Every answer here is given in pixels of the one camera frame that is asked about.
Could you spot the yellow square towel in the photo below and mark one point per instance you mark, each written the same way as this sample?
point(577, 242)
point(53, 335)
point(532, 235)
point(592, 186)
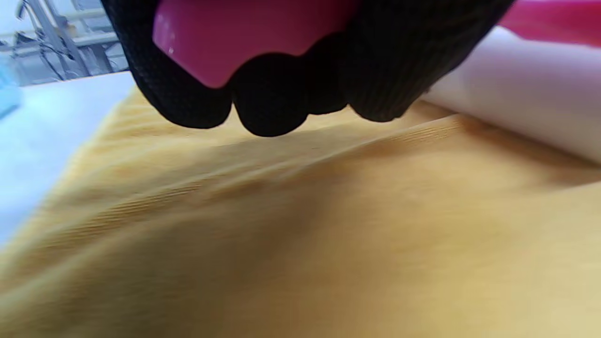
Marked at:
point(300, 225)

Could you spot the pink lint roller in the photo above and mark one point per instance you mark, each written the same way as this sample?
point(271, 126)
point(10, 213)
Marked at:
point(211, 37)

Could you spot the person's left hand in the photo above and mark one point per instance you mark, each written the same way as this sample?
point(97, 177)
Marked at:
point(399, 56)

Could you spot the light blue plastic basket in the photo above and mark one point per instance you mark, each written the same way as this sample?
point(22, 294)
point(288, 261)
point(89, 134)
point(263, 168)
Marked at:
point(7, 91)

